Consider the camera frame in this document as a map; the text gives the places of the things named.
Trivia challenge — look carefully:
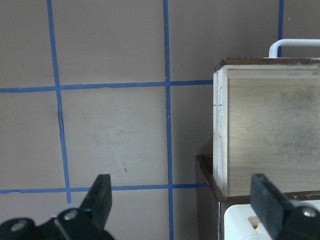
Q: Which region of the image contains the dark brown wooden cabinet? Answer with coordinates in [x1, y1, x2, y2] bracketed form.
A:
[196, 154, 320, 240]

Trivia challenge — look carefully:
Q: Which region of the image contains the white plastic crate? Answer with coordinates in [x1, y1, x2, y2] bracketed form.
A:
[224, 204, 271, 240]

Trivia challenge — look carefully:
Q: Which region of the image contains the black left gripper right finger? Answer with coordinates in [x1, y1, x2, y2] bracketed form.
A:
[250, 173, 294, 240]

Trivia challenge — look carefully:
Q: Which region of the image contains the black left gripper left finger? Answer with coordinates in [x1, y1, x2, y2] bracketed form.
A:
[79, 174, 112, 230]

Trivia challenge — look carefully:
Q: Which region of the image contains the wooden drawer with white handle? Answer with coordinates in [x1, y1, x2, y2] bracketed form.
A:
[212, 39, 320, 197]

